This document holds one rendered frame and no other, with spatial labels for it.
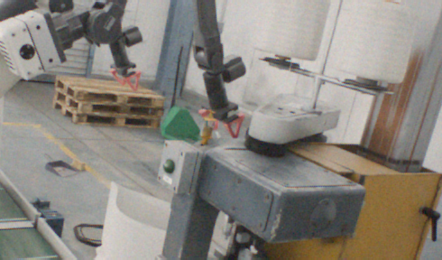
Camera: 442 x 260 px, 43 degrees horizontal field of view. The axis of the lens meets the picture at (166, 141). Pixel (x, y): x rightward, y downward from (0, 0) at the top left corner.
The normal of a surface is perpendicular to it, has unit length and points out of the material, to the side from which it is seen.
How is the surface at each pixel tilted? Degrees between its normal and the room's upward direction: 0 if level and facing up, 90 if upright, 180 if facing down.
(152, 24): 90
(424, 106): 90
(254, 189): 90
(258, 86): 90
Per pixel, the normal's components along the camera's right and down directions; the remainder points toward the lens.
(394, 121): -0.82, -0.03
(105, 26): 0.53, 0.31
